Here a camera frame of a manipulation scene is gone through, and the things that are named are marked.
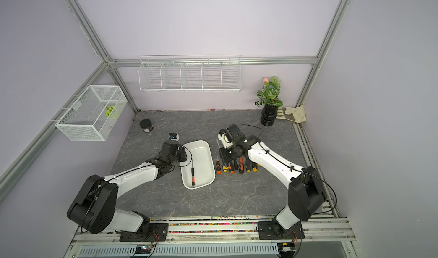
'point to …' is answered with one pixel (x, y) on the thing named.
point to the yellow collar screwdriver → (248, 166)
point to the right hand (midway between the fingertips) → (221, 155)
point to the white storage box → (199, 153)
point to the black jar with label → (146, 125)
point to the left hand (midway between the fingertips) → (183, 150)
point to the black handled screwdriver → (236, 165)
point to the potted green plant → (268, 99)
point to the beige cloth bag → (296, 114)
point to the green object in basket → (109, 111)
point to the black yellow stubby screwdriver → (254, 169)
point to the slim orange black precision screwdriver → (193, 177)
